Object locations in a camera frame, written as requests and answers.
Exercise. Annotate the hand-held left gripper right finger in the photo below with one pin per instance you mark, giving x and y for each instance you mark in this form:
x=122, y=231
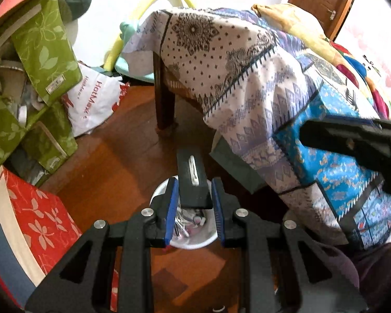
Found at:
x=219, y=212

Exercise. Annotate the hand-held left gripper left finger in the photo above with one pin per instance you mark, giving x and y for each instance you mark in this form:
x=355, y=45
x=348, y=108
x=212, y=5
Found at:
x=168, y=212

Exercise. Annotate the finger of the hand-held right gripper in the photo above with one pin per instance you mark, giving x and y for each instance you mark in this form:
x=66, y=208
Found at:
x=339, y=138

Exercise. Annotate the white trash bin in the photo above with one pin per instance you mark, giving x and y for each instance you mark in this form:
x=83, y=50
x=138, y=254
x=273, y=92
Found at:
x=195, y=239

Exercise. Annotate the black rectangular box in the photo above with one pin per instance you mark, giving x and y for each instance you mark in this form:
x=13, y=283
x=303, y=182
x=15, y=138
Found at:
x=194, y=176

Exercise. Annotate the patterned blue tablecloth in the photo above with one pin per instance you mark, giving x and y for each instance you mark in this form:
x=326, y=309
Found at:
x=273, y=104

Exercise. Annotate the colourful fleece blanket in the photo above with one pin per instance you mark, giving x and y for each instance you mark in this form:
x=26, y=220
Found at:
x=339, y=42

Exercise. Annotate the wooden table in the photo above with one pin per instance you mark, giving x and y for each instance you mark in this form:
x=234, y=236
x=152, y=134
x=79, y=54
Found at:
x=164, y=94

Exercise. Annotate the purple cloth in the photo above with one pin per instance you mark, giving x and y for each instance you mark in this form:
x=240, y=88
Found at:
x=342, y=267

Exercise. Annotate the red floral box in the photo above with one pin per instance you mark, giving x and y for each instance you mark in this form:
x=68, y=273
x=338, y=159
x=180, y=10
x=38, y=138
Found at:
x=35, y=221

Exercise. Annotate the white plastic bag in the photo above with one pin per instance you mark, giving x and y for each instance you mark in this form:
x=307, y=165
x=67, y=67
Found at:
x=91, y=101

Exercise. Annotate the brown wooden door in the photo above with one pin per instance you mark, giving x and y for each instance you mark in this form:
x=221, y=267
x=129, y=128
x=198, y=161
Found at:
x=322, y=0

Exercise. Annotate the low green floral box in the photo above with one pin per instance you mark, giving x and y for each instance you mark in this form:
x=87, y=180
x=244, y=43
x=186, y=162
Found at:
x=35, y=137

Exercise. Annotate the teal plastic basin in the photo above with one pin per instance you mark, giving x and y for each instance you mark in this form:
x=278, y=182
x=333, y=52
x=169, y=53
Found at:
x=130, y=58

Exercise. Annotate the tall green floral box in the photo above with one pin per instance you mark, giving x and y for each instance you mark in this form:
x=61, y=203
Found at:
x=47, y=49

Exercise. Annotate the yellow plastic hoop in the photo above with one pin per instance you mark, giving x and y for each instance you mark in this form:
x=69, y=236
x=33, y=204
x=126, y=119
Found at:
x=140, y=9

